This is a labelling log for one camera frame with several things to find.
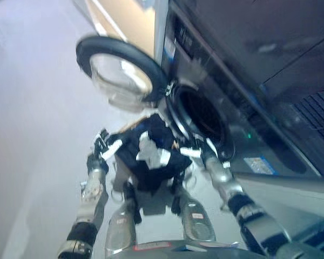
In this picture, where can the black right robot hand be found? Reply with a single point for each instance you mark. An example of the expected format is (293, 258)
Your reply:
(206, 151)

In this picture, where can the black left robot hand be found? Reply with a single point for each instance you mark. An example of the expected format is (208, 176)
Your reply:
(104, 147)

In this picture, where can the black and white clothes pile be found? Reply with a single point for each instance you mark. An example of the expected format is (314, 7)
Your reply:
(154, 159)

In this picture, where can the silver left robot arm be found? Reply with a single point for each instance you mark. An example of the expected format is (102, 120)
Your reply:
(93, 186)

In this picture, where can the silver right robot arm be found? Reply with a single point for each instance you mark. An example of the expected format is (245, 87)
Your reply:
(232, 189)

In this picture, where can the round glass washing machine door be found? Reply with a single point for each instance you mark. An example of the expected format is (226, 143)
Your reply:
(118, 71)

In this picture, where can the dark grey washing machine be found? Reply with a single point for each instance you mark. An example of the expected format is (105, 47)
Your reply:
(259, 81)

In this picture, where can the blue energy label sticker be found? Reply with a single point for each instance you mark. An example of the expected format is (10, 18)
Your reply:
(259, 165)

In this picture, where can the silver right robot leg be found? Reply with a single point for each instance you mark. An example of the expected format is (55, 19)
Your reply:
(195, 218)

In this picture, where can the silver robot leg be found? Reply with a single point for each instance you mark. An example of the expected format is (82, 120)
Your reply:
(195, 218)
(121, 226)

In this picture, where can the silver left robot leg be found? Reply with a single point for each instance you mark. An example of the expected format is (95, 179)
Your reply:
(121, 226)

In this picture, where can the white appliance body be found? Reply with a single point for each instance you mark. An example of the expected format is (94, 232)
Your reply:
(291, 194)

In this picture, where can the black ribbed panel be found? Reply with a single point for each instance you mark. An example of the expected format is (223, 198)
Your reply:
(316, 118)

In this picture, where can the beige wooden cabinet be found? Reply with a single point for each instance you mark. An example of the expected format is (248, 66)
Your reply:
(129, 19)

